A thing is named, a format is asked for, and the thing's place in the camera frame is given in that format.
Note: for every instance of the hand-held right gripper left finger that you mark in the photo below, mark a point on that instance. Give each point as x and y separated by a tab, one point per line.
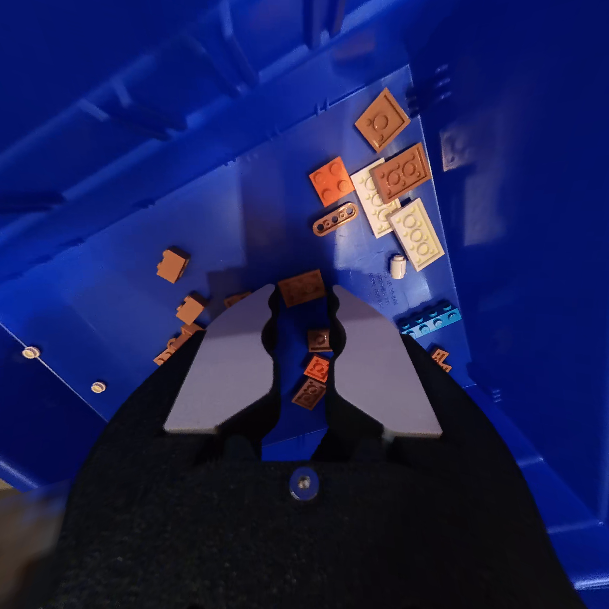
223	371

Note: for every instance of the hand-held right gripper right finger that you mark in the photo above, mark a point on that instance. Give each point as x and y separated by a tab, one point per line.
380	376

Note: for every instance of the blue plastic bin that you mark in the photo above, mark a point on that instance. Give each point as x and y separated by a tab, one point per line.
142	238

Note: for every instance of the small red-orange brick plate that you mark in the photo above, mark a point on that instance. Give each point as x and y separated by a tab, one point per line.
317	368

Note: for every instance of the light blue brick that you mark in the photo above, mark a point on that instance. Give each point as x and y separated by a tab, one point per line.
430	321

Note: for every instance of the small white round brick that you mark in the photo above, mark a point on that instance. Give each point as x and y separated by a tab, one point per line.
397	265

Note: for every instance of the clear round stud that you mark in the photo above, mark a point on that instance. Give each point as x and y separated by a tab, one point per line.
98	387
31	352

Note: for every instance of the cream brick plate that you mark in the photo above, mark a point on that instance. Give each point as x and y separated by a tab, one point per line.
417	235
380	221

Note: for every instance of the orange square brick plate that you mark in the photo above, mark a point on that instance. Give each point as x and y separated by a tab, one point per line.
331	181

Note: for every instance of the scattered brown toy bricks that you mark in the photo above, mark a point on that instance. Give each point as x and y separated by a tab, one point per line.
382	121

